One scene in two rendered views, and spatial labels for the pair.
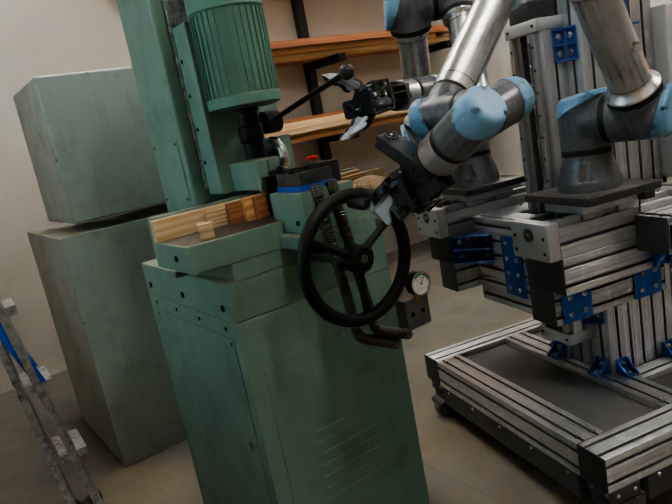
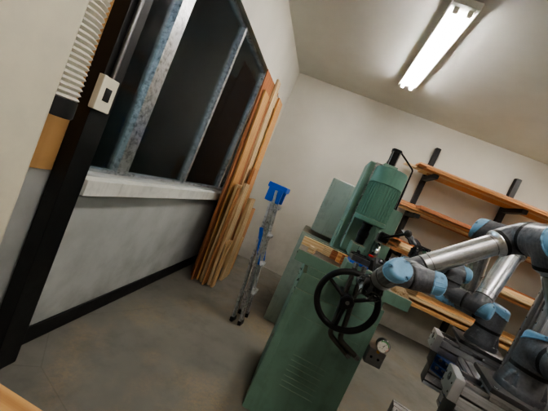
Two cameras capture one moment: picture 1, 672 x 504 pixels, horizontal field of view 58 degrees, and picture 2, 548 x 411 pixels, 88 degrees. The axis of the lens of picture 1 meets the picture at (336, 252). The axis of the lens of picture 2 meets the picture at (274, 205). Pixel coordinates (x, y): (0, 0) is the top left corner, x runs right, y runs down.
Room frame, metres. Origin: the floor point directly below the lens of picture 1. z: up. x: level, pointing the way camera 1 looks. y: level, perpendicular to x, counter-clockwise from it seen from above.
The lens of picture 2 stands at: (0.02, -0.52, 1.16)
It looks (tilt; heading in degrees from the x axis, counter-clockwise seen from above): 4 degrees down; 42
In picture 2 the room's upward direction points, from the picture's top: 24 degrees clockwise
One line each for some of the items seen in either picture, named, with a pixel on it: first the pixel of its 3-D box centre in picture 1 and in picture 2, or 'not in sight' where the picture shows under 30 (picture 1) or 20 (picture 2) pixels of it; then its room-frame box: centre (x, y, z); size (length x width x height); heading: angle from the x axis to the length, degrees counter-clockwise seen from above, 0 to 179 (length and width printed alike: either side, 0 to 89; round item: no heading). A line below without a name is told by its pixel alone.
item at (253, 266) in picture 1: (286, 245); (342, 281); (1.47, 0.11, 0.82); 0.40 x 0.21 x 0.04; 124
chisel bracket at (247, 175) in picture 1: (257, 176); (355, 250); (1.53, 0.16, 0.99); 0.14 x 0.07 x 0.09; 34
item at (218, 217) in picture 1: (303, 195); (368, 271); (1.58, 0.06, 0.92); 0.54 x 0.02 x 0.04; 124
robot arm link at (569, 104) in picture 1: (586, 119); (540, 352); (1.47, -0.65, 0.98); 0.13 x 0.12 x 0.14; 40
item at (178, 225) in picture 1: (266, 202); (351, 262); (1.54, 0.15, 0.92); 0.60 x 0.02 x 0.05; 124
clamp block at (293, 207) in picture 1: (313, 206); (355, 272); (1.36, 0.03, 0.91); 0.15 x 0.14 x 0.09; 124
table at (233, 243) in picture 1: (297, 224); (350, 276); (1.44, 0.08, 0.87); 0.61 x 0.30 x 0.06; 124
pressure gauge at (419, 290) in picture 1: (417, 286); (382, 346); (1.49, -0.19, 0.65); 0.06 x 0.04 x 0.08; 124
